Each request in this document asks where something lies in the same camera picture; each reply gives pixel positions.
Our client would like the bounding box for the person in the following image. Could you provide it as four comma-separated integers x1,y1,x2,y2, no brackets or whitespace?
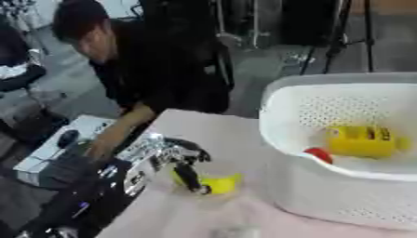
50,0,236,164

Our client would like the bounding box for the person's hand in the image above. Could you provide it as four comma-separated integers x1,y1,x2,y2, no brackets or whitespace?
83,139,117,164

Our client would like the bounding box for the white box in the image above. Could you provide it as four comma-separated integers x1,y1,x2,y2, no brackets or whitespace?
11,114,119,188

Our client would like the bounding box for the red round toy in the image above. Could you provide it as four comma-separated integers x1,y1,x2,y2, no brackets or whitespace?
301,147,336,165

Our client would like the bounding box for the yellow toy block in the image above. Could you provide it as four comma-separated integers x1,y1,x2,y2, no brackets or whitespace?
324,125,412,160

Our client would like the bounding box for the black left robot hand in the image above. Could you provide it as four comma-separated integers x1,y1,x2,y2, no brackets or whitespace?
155,137,214,195

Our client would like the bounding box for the white perforated plastic basket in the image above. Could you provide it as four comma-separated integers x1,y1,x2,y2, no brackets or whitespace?
257,72,417,232

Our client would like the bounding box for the black tripod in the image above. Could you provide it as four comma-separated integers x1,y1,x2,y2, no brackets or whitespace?
298,0,378,76

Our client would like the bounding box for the black computer mouse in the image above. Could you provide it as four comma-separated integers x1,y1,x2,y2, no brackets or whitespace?
55,129,82,150

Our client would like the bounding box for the yellow toy banana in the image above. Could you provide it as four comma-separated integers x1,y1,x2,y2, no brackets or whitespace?
170,169,245,195

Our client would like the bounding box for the black chair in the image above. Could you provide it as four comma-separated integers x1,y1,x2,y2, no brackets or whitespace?
0,21,49,93

